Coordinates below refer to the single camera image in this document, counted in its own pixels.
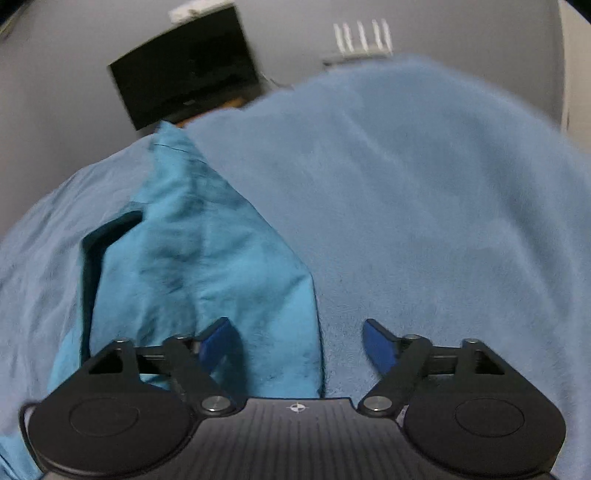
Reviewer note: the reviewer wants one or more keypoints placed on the white wifi router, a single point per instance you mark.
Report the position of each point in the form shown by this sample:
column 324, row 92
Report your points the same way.
column 359, row 42

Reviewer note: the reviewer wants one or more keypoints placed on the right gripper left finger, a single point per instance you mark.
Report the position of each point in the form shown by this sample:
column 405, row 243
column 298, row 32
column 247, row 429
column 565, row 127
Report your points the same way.
column 129, row 409

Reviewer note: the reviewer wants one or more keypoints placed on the teal hooded zip jacket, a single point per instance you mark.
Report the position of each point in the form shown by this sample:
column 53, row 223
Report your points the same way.
column 147, row 244

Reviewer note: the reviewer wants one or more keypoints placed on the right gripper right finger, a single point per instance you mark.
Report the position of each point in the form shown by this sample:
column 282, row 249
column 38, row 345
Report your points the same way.
column 465, row 409

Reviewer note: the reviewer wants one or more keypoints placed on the white wall socket strip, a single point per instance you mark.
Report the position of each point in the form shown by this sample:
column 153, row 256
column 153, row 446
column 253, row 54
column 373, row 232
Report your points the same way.
column 195, row 9

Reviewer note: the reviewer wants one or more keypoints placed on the wooden tv stand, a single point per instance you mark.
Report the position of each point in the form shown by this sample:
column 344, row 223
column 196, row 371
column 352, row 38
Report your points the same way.
column 217, row 108

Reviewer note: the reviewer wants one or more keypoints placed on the light blue bed blanket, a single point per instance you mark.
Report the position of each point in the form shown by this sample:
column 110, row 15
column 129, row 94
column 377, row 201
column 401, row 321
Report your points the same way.
column 433, row 203

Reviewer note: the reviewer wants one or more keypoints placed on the black flat television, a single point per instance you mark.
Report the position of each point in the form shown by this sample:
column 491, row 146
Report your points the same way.
column 187, row 70

